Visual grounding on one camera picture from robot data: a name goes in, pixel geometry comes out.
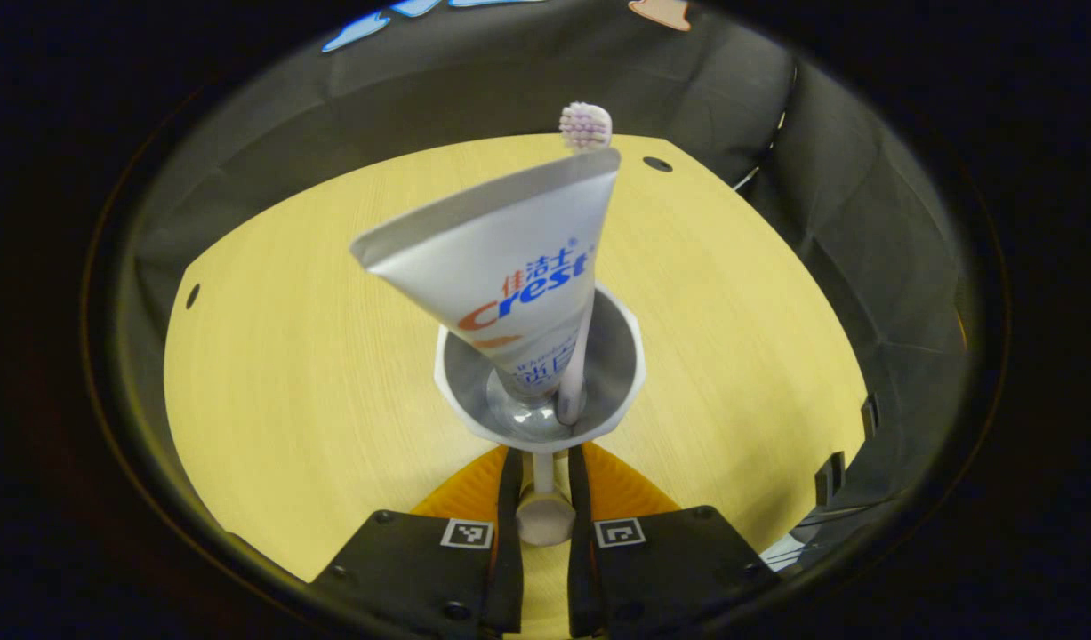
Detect black backdrop cloth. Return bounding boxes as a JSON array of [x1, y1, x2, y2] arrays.
[[118, 0, 982, 570]]

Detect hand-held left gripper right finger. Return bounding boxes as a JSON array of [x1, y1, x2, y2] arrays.
[[567, 442, 782, 640]]

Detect white cup with wooden handle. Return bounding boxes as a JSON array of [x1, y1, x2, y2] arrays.
[[433, 283, 646, 547]]

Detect white toothbrush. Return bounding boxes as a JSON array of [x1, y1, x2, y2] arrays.
[[556, 101, 614, 426]]

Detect white toothpaste tube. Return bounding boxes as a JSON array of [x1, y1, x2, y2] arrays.
[[349, 148, 622, 419]]

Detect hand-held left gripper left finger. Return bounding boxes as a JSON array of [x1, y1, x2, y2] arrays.
[[309, 444, 525, 640]]

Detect light wooden desktop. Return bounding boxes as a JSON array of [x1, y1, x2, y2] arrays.
[[163, 133, 869, 640]]

